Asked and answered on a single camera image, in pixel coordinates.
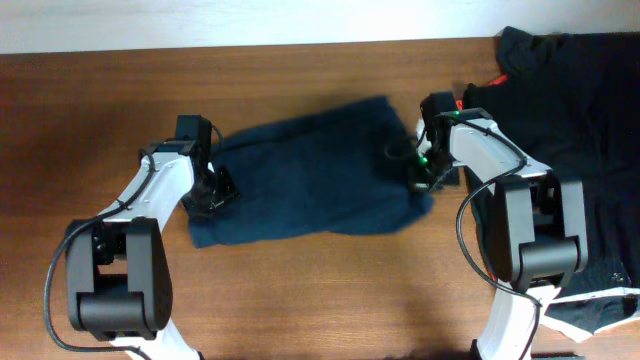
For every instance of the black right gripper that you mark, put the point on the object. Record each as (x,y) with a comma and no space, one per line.
(431,176)

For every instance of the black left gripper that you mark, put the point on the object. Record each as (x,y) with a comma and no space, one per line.
(217,191)

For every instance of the navy blue shorts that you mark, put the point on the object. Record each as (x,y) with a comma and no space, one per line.
(324,172)

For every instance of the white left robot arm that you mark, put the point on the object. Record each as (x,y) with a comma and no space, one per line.
(118,282)

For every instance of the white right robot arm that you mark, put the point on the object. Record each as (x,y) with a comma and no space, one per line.
(537,227)

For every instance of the black clothes pile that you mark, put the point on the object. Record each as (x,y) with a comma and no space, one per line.
(572,102)

